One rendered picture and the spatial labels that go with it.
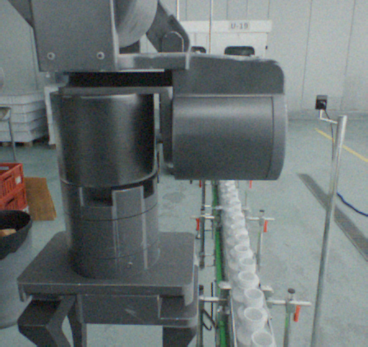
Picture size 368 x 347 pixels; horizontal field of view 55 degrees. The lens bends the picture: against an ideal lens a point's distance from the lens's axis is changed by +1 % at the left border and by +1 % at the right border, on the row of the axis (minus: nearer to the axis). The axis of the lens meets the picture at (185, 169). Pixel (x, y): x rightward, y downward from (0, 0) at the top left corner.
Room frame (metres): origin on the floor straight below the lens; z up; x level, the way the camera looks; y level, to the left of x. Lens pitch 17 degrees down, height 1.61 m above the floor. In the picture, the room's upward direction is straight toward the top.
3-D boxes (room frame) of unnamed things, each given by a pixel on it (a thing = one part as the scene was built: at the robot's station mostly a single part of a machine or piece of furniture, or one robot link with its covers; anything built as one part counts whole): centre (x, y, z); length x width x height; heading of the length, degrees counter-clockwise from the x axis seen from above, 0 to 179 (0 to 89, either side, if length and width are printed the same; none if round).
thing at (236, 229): (0.90, -0.15, 1.08); 0.06 x 0.06 x 0.17
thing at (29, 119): (7.38, 3.46, 0.50); 1.23 x 1.05 x 1.00; 175
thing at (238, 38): (5.69, -0.44, 1.05); 1.60 x 1.40 x 2.10; 177
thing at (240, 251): (0.78, -0.14, 1.08); 0.06 x 0.06 x 0.17
